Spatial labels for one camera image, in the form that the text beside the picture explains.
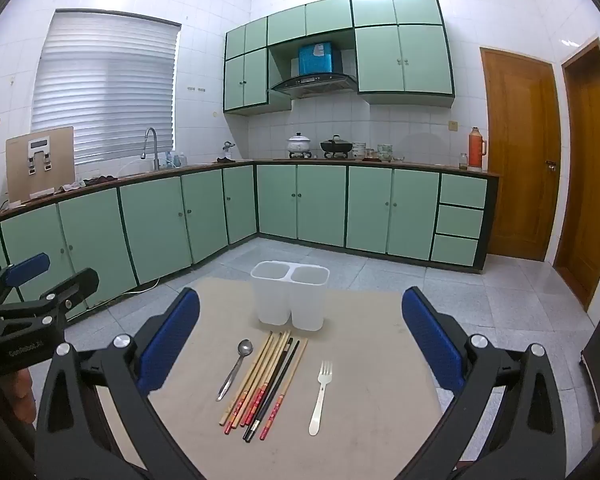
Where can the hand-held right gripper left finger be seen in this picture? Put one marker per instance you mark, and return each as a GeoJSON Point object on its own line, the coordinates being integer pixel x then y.
{"type": "Point", "coordinates": [172, 335]}

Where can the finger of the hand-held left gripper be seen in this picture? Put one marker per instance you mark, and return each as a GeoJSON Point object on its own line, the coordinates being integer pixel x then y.
{"type": "Point", "coordinates": [27, 265]}
{"type": "Point", "coordinates": [75, 285]}

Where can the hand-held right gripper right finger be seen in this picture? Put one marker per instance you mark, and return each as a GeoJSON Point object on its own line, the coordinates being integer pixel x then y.
{"type": "Point", "coordinates": [432, 340]}

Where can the metal spoon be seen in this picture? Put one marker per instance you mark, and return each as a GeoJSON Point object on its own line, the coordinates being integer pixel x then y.
{"type": "Point", "coordinates": [244, 347]}

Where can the red patterned chopstick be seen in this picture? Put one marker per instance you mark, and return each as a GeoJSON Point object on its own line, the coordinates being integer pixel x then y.
{"type": "Point", "coordinates": [236, 412]}
{"type": "Point", "coordinates": [252, 406]}
{"type": "Point", "coordinates": [246, 408]}
{"type": "Point", "coordinates": [272, 419]}

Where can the white two-compartment utensil holder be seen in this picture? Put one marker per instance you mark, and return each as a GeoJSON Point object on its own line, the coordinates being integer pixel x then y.
{"type": "Point", "coordinates": [280, 300]}

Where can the person's left hand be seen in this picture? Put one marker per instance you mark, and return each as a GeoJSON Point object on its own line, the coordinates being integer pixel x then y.
{"type": "Point", "coordinates": [19, 395]}

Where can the green drawer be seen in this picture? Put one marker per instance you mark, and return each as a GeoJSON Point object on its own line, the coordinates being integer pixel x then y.
{"type": "Point", "coordinates": [460, 222]}
{"type": "Point", "coordinates": [462, 190]}
{"type": "Point", "coordinates": [455, 251]}

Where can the dark cloth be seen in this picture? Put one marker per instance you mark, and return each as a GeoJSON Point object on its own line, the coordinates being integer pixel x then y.
{"type": "Point", "coordinates": [100, 180]}

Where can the brown cardboard board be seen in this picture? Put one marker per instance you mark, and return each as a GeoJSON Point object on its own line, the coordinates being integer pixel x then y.
{"type": "Point", "coordinates": [60, 160]}

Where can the white clip device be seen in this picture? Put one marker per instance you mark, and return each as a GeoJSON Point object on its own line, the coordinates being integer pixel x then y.
{"type": "Point", "coordinates": [39, 144]}

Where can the chrome kitchen faucet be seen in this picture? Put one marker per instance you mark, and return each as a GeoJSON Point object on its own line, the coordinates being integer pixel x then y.
{"type": "Point", "coordinates": [156, 155]}

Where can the clear plastic bottle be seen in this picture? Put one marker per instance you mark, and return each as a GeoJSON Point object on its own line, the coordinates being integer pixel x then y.
{"type": "Point", "coordinates": [176, 160]}

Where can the green base cabinet run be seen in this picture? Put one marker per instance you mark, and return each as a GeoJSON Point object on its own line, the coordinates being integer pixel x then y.
{"type": "Point", "coordinates": [320, 205]}

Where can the small glass jar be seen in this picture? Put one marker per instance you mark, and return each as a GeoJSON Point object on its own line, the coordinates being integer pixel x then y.
{"type": "Point", "coordinates": [463, 161]}

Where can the white window blinds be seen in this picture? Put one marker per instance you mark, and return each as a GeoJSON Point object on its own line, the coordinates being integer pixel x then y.
{"type": "Point", "coordinates": [105, 90]}

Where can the orange thermos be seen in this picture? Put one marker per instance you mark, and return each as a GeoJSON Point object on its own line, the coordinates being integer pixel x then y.
{"type": "Point", "coordinates": [476, 152]}

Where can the small white appliance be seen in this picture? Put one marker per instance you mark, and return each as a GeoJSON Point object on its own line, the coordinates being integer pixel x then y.
{"type": "Point", "coordinates": [227, 149]}

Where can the brown wooden door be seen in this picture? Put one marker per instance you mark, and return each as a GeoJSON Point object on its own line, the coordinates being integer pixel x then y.
{"type": "Point", "coordinates": [520, 160]}
{"type": "Point", "coordinates": [587, 185]}

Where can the stack of white bowls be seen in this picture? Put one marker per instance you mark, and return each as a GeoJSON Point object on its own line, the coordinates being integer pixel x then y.
{"type": "Point", "coordinates": [360, 150]}

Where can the black wok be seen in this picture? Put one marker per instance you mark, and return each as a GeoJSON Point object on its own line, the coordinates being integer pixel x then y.
{"type": "Point", "coordinates": [336, 146]}

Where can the white cooking pot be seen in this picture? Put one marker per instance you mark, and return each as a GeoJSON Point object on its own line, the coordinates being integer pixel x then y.
{"type": "Point", "coordinates": [298, 144]}

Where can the black range hood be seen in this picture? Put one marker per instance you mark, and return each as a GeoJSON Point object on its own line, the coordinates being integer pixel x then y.
{"type": "Point", "coordinates": [315, 82]}

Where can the green wall cabinet unit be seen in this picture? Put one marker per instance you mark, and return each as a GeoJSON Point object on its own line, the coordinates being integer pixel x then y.
{"type": "Point", "coordinates": [425, 60]}

